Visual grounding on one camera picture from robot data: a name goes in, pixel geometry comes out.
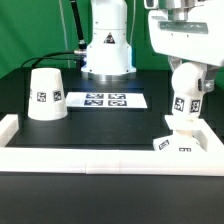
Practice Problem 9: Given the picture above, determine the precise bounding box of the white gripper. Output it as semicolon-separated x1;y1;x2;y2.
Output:
144;0;224;93

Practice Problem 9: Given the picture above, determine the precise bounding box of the white lamp bulb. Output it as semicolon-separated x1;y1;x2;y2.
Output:
171;62;205;119

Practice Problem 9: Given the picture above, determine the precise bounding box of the white lamp base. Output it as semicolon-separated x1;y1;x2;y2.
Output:
153;115;204;153

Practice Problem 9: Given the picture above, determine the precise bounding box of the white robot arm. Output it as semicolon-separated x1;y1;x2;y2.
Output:
82;0;224;92

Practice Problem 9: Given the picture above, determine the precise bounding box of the white lamp shade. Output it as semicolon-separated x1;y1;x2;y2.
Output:
28;68;68;121

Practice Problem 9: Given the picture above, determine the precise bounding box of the white marker sheet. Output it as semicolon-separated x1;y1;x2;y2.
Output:
66;92;147;109

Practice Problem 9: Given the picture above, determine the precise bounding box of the black cable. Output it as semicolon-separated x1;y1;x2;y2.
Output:
20;0;88;69

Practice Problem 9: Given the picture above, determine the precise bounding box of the thin grey cable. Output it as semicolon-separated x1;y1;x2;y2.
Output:
58;0;72;69

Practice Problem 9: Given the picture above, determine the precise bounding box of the white U-shaped border frame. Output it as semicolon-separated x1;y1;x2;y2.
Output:
0;114;224;176

